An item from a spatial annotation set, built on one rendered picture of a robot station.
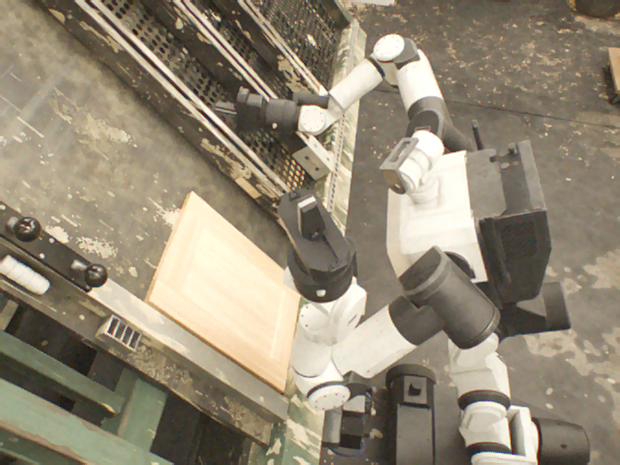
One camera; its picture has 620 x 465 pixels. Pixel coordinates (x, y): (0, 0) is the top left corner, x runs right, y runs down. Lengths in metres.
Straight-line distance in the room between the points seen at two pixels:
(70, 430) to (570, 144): 3.31
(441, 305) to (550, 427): 1.15
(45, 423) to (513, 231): 0.82
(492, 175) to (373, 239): 1.76
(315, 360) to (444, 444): 1.20
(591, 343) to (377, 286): 0.97
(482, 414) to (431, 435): 0.47
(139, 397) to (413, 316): 0.53
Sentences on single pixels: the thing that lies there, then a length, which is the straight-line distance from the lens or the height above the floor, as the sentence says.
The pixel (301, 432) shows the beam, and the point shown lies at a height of 0.88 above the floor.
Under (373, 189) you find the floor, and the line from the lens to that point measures 3.06.
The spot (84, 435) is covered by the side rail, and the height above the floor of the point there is 1.25.
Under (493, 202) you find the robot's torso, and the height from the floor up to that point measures 1.39.
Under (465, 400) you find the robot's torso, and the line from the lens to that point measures 1.64.
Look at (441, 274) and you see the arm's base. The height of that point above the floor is 1.38.
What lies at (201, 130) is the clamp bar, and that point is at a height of 1.27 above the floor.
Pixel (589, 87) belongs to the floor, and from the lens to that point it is 4.37.
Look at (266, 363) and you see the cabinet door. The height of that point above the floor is 0.95.
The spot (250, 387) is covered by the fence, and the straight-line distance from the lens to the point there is 1.20.
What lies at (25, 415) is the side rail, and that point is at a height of 1.33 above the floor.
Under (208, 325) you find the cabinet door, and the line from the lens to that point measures 1.18.
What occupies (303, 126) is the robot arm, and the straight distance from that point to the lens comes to 1.39.
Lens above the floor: 2.07
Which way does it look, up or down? 47 degrees down
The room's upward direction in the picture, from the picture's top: straight up
